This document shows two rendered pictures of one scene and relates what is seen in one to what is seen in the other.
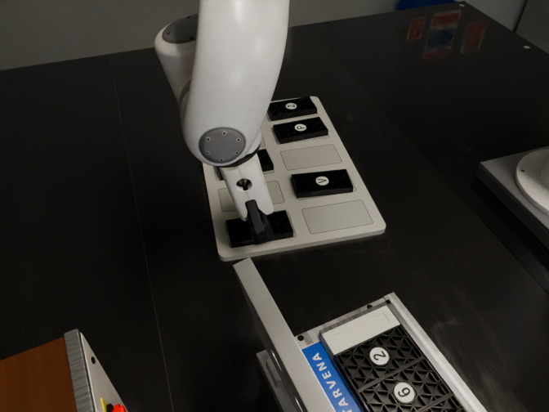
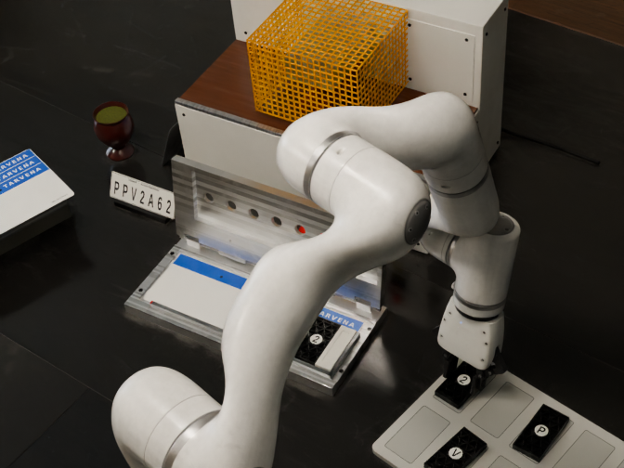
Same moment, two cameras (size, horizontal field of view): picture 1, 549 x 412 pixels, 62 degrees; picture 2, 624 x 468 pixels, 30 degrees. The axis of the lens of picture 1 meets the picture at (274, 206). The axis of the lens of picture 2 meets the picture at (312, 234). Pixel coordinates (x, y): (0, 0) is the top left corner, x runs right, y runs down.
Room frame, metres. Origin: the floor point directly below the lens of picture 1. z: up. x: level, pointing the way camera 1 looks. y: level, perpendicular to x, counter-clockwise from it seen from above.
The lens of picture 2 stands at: (1.39, -0.80, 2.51)
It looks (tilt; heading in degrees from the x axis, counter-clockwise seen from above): 45 degrees down; 149
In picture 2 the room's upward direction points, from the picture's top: 6 degrees counter-clockwise
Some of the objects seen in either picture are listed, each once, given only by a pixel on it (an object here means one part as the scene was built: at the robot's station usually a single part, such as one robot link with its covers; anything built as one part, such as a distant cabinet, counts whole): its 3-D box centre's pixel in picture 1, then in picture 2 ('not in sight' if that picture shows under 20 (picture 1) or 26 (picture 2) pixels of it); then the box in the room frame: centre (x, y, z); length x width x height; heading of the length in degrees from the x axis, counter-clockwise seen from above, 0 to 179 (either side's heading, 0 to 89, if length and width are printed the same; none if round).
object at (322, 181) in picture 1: (322, 183); (455, 455); (0.59, -0.08, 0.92); 0.10 x 0.05 x 0.01; 99
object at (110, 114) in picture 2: not in sight; (115, 132); (-0.45, -0.14, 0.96); 0.09 x 0.09 x 0.11
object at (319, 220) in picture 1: (277, 163); (518, 461); (0.65, -0.01, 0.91); 0.40 x 0.27 x 0.01; 13
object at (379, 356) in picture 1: (378, 358); (316, 341); (0.26, -0.13, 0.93); 0.10 x 0.05 x 0.01; 116
